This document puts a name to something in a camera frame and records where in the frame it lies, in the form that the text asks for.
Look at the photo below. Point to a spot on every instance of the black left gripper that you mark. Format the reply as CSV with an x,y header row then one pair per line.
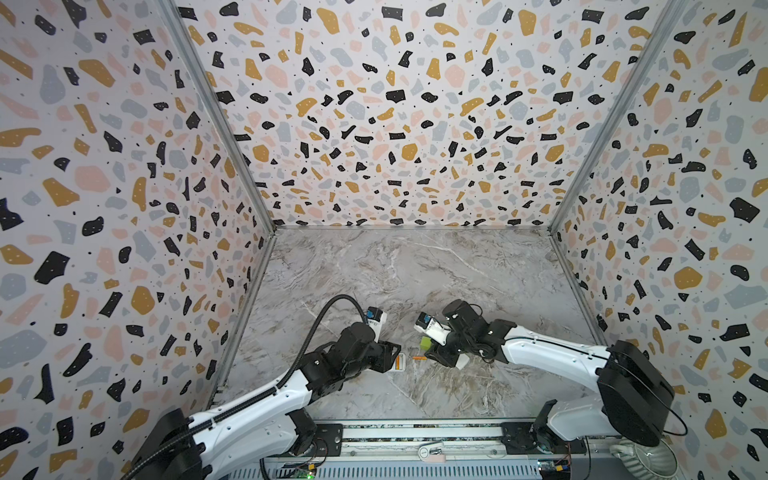
x,y
385,357

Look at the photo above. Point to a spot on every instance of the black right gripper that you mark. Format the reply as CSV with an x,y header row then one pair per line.
x,y
445,352

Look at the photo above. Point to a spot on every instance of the white red remote control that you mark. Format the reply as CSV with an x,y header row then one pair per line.
x,y
399,363

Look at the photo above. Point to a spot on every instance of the white battery cover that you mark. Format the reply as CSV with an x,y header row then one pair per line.
x,y
462,361

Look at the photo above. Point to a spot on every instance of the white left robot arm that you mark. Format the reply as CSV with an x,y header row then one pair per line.
x,y
268,421

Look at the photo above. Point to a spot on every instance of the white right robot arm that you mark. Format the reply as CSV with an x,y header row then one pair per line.
x,y
629,396

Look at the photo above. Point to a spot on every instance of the green cube block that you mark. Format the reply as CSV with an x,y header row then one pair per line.
x,y
425,344

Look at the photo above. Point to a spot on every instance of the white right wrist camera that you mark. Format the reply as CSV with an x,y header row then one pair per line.
x,y
432,328

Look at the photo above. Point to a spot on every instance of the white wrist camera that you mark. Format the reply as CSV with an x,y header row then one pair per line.
x,y
376,319
432,328

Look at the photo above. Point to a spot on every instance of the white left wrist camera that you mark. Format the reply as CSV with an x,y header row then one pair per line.
x,y
376,319

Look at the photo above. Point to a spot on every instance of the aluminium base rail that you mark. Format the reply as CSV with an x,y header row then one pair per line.
x,y
496,448

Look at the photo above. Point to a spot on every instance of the aluminium corner post left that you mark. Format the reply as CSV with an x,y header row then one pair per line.
x,y
169,12

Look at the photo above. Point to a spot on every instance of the aluminium corner post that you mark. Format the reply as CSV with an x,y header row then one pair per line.
x,y
169,12
668,18

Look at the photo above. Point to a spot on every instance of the aluminium corner post right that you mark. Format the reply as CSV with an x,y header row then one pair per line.
x,y
668,18

